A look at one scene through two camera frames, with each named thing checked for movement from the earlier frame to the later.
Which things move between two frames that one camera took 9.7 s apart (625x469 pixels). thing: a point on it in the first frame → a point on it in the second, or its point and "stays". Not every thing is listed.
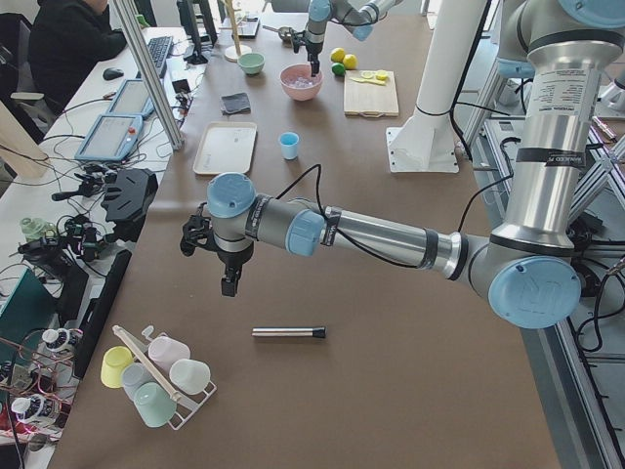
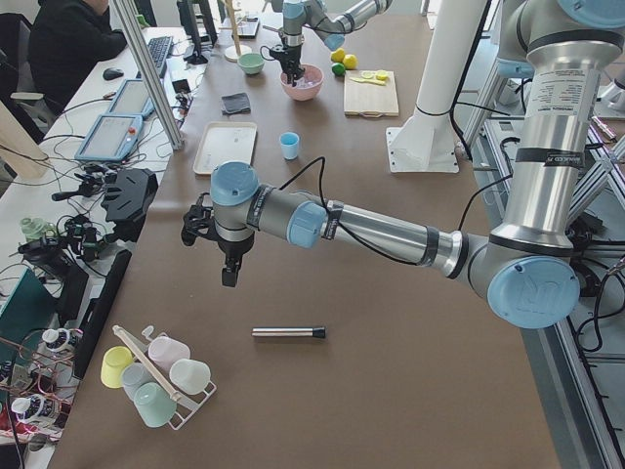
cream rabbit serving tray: x=227 y=148 stays
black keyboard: x=159 y=49 stays
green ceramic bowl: x=251 y=63 stays
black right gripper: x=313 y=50 → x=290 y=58
